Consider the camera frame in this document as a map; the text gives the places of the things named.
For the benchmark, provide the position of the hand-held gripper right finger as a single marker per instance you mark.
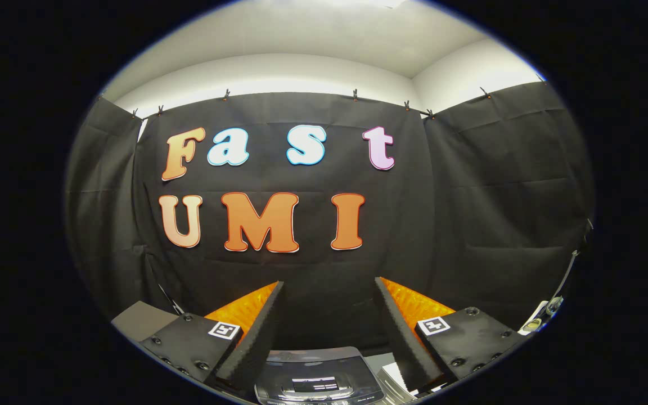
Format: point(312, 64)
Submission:
point(405, 343)

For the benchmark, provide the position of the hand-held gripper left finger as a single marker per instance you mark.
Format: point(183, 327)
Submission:
point(253, 343)

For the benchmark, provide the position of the grey washing machine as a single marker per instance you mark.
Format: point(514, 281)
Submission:
point(397, 382)

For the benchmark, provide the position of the dark washing machine lid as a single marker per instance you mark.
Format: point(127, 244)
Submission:
point(318, 374)

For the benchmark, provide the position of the grey side table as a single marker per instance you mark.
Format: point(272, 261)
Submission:
point(138, 320)

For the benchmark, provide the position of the yellow grey device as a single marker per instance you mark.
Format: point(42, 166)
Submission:
point(533, 325)

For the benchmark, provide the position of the white shelf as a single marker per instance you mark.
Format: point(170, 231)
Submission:
point(538, 315)

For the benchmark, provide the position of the dark round cup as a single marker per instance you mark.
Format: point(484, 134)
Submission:
point(554, 305)

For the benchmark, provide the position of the row of small backdrop clips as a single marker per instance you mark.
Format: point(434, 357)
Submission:
point(355, 95)

